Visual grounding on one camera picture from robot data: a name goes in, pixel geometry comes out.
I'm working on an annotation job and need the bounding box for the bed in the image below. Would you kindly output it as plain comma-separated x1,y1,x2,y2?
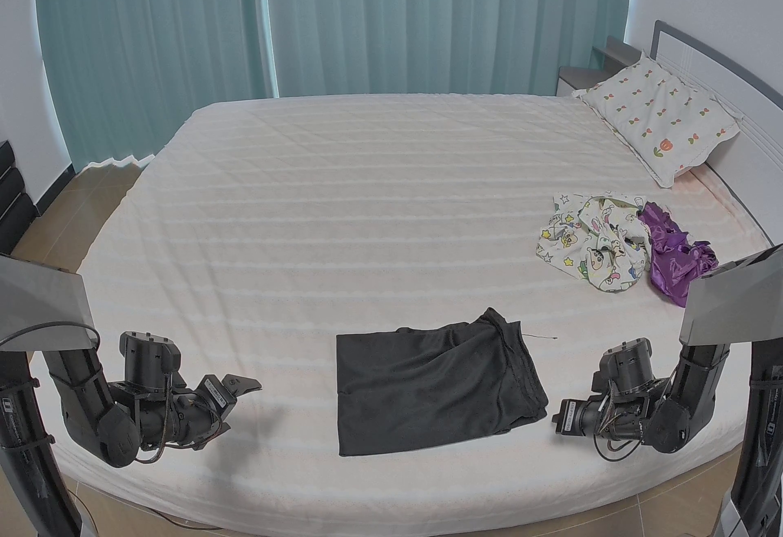
55,20,783,532

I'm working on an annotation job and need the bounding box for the blue-green curtain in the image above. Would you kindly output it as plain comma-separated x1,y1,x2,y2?
263,0,634,98
37,0,279,169

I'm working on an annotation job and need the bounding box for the white printed garment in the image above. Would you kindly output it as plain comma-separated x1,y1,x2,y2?
536,192,652,293

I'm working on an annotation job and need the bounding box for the black T-shirt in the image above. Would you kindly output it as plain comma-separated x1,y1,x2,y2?
335,307,559,457

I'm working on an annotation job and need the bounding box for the purple satin garment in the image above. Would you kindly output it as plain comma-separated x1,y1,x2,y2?
637,202,720,308

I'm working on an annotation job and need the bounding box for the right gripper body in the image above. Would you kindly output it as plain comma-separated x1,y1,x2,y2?
552,398,606,436

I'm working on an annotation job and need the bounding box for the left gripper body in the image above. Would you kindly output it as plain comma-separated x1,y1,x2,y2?
177,375,238,442

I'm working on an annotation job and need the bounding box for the black cable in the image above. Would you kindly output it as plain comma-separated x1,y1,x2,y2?
146,510,228,533
593,424,644,462
0,322,102,353

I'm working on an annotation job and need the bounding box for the grey topped bedside table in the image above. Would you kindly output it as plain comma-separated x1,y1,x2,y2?
558,66,606,96

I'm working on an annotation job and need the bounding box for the white printed pillow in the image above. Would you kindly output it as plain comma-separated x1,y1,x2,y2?
572,54,742,189

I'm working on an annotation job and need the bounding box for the black chest of drawers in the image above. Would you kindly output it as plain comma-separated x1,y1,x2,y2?
0,140,34,255

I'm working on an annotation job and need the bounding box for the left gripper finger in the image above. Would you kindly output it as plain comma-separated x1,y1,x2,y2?
222,374,264,399

